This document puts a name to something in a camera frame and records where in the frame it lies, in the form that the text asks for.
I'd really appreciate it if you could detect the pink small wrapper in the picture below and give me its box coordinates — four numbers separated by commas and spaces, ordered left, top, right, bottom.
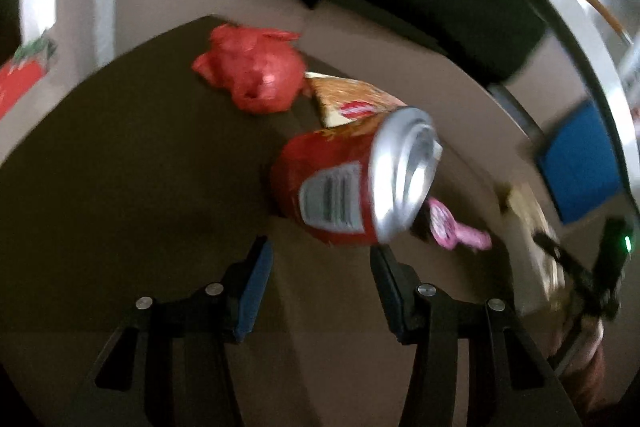
427, 197, 492, 251

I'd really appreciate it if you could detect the red floor mat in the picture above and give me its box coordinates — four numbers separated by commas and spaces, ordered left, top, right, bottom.
0, 32, 56, 118

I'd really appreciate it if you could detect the person's right hand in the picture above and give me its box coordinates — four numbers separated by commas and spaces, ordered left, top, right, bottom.
546, 315, 609, 413

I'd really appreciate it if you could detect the red plastic bag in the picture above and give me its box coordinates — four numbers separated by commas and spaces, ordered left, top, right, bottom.
192, 24, 308, 115

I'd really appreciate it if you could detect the red herbal tea can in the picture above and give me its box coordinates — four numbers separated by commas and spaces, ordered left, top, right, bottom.
270, 106, 442, 245

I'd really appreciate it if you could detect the yellow snack wrapper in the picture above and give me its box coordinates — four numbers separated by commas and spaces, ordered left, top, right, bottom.
502, 184, 567, 315

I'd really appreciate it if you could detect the noodle packet wrapper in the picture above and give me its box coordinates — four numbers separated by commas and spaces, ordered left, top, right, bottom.
305, 72, 405, 128

